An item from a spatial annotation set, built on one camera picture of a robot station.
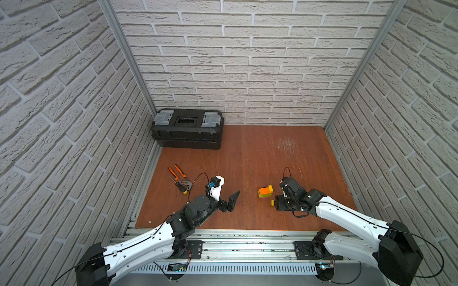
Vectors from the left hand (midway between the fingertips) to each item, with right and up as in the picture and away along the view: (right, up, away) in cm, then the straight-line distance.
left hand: (233, 186), depth 74 cm
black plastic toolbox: (-24, +26, +22) cm, 42 cm away
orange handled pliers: (-25, -3, +19) cm, 32 cm away
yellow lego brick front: (+18, -3, +9) cm, 21 cm away
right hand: (+23, -11, +10) cm, 27 cm away
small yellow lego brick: (+19, -11, +11) cm, 25 cm away
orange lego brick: (+15, -5, +11) cm, 20 cm away
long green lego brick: (+15, -8, +12) cm, 21 cm away
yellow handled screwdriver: (-26, -6, +16) cm, 31 cm away
